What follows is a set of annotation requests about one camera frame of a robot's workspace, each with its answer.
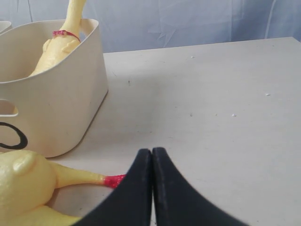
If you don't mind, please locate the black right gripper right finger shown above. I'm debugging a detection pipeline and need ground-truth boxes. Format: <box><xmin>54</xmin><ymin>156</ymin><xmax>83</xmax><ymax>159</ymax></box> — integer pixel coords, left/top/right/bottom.
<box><xmin>152</xmin><ymin>147</ymin><xmax>246</xmax><ymax>226</ymax></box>

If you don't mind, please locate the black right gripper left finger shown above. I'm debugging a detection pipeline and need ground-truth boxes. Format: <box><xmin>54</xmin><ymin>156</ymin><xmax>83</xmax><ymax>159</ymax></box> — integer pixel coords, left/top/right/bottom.
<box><xmin>77</xmin><ymin>149</ymin><xmax>152</xmax><ymax>226</ymax></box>

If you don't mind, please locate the yellow rubber chicken whole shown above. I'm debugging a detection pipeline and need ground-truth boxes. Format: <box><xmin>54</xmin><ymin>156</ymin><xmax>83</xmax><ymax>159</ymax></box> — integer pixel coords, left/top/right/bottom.
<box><xmin>0</xmin><ymin>150</ymin><xmax>125</xmax><ymax>226</ymax></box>

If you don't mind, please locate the yellow rubber chicken lifted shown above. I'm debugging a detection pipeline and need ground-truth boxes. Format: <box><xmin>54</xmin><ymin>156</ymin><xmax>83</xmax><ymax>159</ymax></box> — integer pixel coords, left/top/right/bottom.
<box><xmin>30</xmin><ymin>0</ymin><xmax>86</xmax><ymax>76</ymax></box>

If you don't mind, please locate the white bin marked O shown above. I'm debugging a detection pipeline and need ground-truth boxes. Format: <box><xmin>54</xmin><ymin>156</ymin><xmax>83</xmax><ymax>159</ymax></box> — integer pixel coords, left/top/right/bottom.
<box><xmin>0</xmin><ymin>19</ymin><xmax>108</xmax><ymax>157</ymax></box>

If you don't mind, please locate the blue-white backdrop curtain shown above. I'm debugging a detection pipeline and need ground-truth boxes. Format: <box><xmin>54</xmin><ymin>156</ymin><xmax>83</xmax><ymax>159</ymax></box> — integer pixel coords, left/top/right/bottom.
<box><xmin>0</xmin><ymin>0</ymin><xmax>301</xmax><ymax>54</ymax></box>

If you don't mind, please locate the white bin marked X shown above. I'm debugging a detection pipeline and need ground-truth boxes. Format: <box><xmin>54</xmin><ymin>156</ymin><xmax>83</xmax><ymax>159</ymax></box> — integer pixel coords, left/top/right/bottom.
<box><xmin>0</xmin><ymin>20</ymin><xmax>12</xmax><ymax>34</ymax></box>

